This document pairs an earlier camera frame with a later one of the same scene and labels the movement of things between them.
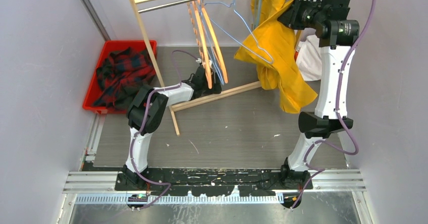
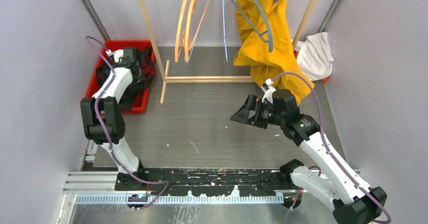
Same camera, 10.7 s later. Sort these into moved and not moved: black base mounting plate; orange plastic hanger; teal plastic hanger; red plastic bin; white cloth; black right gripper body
Moved: teal plastic hanger; black right gripper body; orange plastic hanger
Not moved: red plastic bin; white cloth; black base mounting plate
